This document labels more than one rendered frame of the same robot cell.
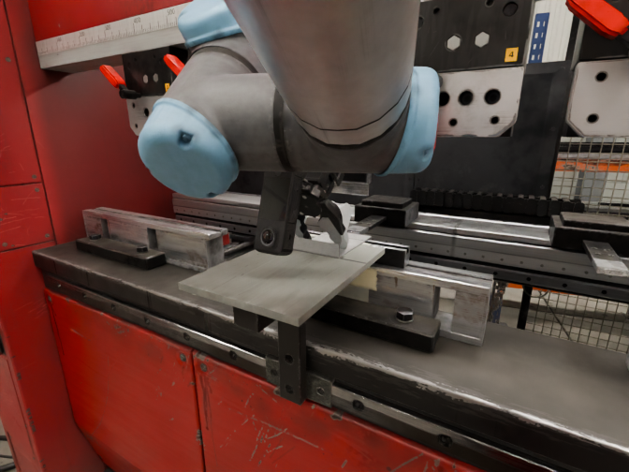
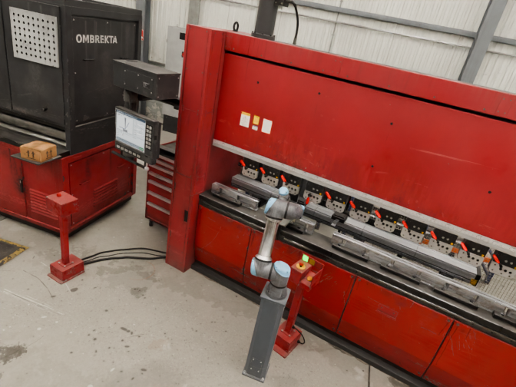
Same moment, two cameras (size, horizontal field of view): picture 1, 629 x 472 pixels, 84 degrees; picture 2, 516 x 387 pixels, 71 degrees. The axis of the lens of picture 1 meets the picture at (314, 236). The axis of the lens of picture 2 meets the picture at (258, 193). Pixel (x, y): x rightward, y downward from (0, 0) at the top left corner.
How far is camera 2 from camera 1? 254 cm
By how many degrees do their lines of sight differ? 10
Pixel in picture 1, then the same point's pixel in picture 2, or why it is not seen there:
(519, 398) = (312, 241)
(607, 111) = (329, 205)
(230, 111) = not seen: hidden behind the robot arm
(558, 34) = (431, 71)
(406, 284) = (300, 222)
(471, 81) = (315, 195)
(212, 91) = not seen: hidden behind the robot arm
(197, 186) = not seen: hidden behind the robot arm
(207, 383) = (254, 235)
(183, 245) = (248, 202)
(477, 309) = (311, 228)
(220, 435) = (254, 247)
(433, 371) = (301, 236)
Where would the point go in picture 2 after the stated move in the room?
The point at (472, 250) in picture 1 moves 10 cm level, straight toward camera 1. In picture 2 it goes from (317, 215) to (315, 219)
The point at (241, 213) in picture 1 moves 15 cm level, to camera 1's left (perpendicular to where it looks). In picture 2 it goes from (257, 190) to (242, 187)
